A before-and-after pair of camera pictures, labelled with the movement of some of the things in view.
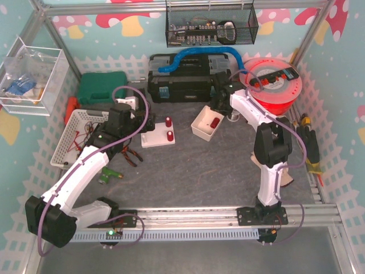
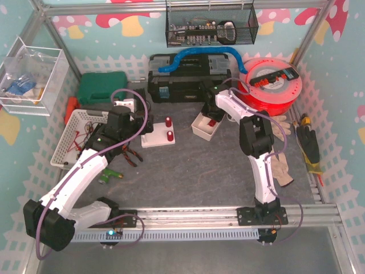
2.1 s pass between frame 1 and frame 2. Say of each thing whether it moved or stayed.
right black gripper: moved
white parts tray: stayed
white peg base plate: stayed
